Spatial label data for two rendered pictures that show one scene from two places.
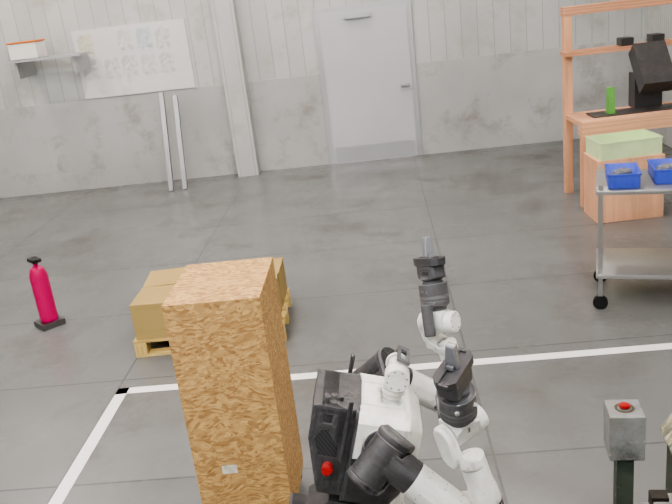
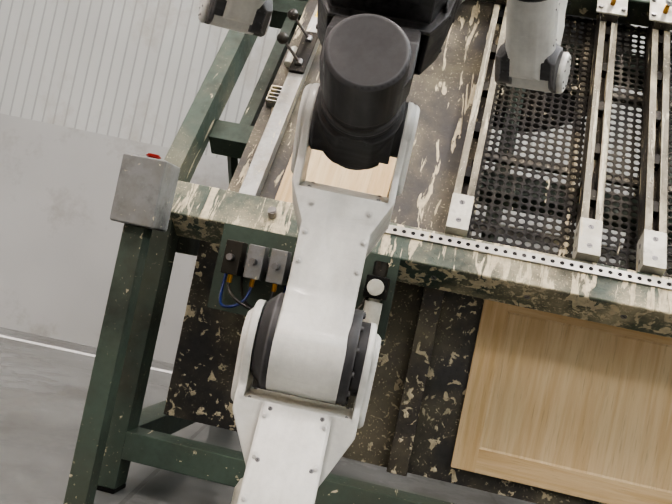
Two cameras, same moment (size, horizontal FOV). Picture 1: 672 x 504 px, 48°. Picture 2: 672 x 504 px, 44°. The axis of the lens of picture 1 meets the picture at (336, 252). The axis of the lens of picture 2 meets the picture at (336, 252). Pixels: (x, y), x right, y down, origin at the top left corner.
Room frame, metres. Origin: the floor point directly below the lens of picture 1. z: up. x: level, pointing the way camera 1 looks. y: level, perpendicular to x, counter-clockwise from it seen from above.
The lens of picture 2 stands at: (1.88, 1.29, 0.72)
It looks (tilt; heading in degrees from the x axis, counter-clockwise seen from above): 2 degrees up; 267
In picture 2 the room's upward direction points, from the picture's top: 12 degrees clockwise
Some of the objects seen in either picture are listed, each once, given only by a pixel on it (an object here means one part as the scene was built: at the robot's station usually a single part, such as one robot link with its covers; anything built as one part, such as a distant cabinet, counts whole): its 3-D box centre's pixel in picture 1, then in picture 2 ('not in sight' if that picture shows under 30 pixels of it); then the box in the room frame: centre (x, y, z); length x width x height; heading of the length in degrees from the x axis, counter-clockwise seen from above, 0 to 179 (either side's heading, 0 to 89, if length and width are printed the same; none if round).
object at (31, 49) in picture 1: (27, 49); not in sight; (10.81, 3.83, 2.10); 0.42 x 0.35 x 0.23; 85
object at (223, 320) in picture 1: (241, 400); not in sight; (3.22, 0.53, 0.63); 0.50 x 0.42 x 1.25; 176
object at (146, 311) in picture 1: (213, 304); not in sight; (5.51, 1.00, 0.21); 1.20 x 0.87 x 0.42; 82
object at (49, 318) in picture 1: (41, 292); not in sight; (6.01, 2.49, 0.31); 0.27 x 0.26 x 0.61; 86
